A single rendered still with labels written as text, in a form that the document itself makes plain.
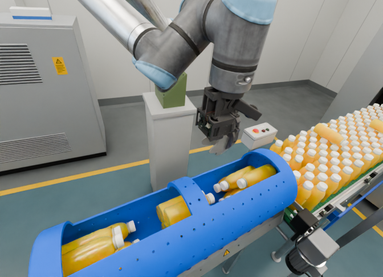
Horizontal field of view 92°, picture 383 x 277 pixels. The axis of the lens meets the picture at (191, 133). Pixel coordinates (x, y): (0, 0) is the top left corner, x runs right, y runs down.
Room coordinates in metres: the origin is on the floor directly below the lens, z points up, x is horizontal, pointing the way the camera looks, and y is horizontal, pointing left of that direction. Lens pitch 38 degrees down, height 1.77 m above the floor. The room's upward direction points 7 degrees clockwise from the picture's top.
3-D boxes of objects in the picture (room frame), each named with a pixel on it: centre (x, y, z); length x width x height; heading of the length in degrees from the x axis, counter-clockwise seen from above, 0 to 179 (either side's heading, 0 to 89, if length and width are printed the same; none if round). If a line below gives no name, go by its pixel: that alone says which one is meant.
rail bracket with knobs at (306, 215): (0.47, -0.57, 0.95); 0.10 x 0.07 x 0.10; 33
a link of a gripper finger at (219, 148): (0.37, -0.07, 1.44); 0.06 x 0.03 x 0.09; 123
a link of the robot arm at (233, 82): (0.38, -0.07, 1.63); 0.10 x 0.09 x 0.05; 33
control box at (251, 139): (0.97, -0.44, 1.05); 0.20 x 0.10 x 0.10; 123
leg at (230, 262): (0.52, -0.40, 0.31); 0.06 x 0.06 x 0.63; 33
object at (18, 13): (1.63, 1.36, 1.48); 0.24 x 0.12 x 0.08; 124
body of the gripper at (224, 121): (0.38, -0.06, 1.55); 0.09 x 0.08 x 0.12; 123
